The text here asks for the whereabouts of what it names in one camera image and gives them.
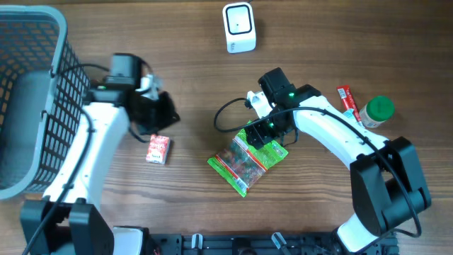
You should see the red white small box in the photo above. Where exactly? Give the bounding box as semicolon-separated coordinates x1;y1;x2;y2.
146;135;171;164

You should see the green candy bag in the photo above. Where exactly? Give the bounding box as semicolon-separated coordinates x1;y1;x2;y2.
207;129;288;198

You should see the red snack bar wrapper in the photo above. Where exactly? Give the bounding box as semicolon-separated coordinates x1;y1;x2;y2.
337;85;364;128

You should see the green lid jar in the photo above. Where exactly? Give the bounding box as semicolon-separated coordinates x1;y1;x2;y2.
360;96;395;128

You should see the grey plastic shopping basket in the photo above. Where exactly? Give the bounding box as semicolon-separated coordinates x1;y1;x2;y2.
1;5;90;200

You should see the teal white tissue pack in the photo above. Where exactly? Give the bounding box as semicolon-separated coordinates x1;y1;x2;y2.
343;108;355;119

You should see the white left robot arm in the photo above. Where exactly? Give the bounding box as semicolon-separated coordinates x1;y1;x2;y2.
20;53;180;254

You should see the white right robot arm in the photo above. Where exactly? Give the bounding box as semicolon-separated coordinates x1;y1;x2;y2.
245;68;432;254

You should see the white barcode scanner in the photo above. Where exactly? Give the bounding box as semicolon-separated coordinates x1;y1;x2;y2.
222;1;257;54

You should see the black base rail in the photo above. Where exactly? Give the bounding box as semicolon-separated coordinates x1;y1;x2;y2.
141;232;401;255

